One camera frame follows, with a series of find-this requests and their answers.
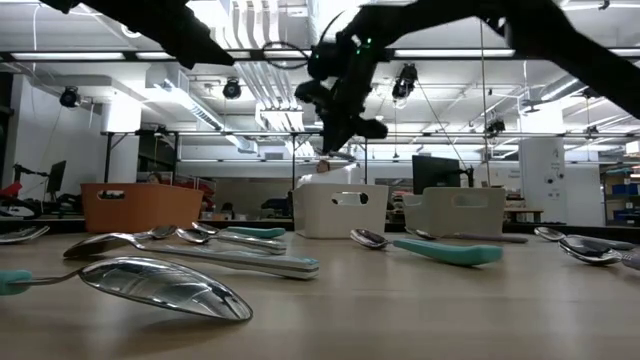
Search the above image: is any silver slanted ventilation duct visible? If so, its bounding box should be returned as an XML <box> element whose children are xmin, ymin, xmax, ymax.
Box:
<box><xmin>519</xmin><ymin>69</ymin><xmax>596</xmax><ymax>114</ymax></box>

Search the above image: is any striped-handled metal spoon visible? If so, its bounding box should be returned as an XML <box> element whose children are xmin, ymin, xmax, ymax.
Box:
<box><xmin>0</xmin><ymin>225</ymin><xmax>51</xmax><ymax>246</ymax></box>
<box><xmin>62</xmin><ymin>231</ymin><xmax>321</xmax><ymax>281</ymax></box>
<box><xmin>133</xmin><ymin>224</ymin><xmax>179</xmax><ymax>242</ymax></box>
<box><xmin>175</xmin><ymin>227</ymin><xmax>289</xmax><ymax>256</ymax></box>

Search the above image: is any plain white pillar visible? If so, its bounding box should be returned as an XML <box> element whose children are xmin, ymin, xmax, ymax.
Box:
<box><xmin>99</xmin><ymin>99</ymin><xmax>143</xmax><ymax>184</ymax></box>

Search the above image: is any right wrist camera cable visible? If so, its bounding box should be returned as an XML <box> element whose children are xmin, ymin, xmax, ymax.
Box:
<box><xmin>261</xmin><ymin>8</ymin><xmax>347</xmax><ymax>72</ymax></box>

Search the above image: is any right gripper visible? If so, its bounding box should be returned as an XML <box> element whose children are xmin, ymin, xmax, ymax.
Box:
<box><xmin>293</xmin><ymin>29</ymin><xmax>390</xmax><ymax>156</ymax></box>

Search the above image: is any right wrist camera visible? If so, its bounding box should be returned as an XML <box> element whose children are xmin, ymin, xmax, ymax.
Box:
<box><xmin>306</xmin><ymin>41</ymin><xmax>347</xmax><ymax>82</ymax></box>

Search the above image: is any wooden desk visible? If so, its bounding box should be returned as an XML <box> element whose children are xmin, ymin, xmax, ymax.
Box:
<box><xmin>503</xmin><ymin>207</ymin><xmax>545</xmax><ymax>225</ymax></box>

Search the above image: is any white plastic bin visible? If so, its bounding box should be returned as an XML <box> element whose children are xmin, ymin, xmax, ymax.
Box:
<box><xmin>292</xmin><ymin>182</ymin><xmax>390</xmax><ymax>240</ymax></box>

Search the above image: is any small black monitor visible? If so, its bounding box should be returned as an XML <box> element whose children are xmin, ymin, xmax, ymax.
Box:
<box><xmin>45</xmin><ymin>159</ymin><xmax>68</xmax><ymax>197</ymax></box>

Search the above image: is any teal-handled metal spoon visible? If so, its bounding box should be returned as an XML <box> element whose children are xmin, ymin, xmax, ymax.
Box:
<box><xmin>0</xmin><ymin>255</ymin><xmax>254</xmax><ymax>322</ymax></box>
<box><xmin>349</xmin><ymin>228</ymin><xmax>505</xmax><ymax>268</ymax></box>
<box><xmin>191</xmin><ymin>221</ymin><xmax>287</xmax><ymax>240</ymax></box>

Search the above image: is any white pillar with wall devices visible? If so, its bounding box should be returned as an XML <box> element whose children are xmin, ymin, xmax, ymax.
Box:
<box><xmin>518</xmin><ymin>137</ymin><xmax>569</xmax><ymax>225</ymax></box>

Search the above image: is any black computer monitor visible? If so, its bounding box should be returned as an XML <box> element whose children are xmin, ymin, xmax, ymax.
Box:
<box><xmin>411</xmin><ymin>154</ymin><xmax>462</xmax><ymax>196</ymax></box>

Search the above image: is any storage shelf with boxes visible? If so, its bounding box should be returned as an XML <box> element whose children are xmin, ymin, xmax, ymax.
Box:
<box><xmin>599</xmin><ymin>163</ymin><xmax>640</xmax><ymax>227</ymax></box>

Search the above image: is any orange plastic bin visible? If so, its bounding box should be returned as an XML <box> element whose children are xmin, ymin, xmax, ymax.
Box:
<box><xmin>80</xmin><ymin>182</ymin><xmax>205</xmax><ymax>235</ymax></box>

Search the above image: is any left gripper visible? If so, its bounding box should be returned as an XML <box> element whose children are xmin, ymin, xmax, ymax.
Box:
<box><xmin>113</xmin><ymin>0</ymin><xmax>236</xmax><ymax>71</ymax></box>

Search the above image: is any purple-handled metal spoon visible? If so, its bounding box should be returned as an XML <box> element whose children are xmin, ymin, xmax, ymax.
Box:
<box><xmin>557</xmin><ymin>235</ymin><xmax>640</xmax><ymax>272</ymax></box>
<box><xmin>533</xmin><ymin>225</ymin><xmax>637</xmax><ymax>252</ymax></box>
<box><xmin>403</xmin><ymin>226</ymin><xmax>530</xmax><ymax>245</ymax></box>

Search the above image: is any thin hanging rope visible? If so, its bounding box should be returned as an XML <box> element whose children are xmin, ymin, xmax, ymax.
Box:
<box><xmin>478</xmin><ymin>19</ymin><xmax>490</xmax><ymax>187</ymax></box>

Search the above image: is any grey plastic bin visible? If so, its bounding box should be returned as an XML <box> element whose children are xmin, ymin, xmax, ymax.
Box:
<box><xmin>402</xmin><ymin>186</ymin><xmax>507</xmax><ymax>238</ymax></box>

